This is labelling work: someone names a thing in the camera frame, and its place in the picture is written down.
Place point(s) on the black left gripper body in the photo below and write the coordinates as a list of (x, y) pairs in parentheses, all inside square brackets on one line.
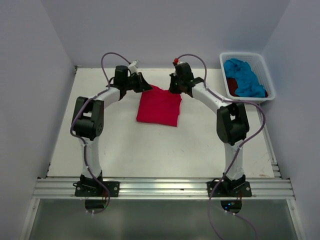
[(131, 83)]

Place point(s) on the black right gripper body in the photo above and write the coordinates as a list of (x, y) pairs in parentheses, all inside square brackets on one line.
[(180, 82)]

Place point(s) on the pink red t shirt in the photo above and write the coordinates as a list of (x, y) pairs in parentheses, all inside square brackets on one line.
[(159, 106)]

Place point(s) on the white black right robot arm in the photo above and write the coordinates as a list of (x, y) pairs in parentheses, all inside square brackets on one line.
[(232, 126)]

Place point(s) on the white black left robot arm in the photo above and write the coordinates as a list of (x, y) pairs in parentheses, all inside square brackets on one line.
[(88, 123)]

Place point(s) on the dark red t shirt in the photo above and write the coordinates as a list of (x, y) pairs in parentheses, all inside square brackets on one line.
[(246, 89)]

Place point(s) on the white plastic laundry basket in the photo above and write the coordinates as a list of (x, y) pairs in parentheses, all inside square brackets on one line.
[(258, 66)]

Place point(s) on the blue t shirt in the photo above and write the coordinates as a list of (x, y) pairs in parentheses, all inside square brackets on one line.
[(239, 70)]

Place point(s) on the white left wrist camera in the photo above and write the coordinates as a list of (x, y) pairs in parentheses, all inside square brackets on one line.
[(133, 66)]

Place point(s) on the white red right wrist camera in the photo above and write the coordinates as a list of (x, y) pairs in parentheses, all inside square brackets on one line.
[(177, 61)]

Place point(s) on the aluminium mounting rail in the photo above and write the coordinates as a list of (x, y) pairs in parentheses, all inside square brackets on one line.
[(167, 189)]

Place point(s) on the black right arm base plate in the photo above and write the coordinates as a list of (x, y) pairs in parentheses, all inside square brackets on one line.
[(229, 188)]

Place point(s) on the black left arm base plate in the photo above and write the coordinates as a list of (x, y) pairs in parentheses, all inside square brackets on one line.
[(110, 189)]

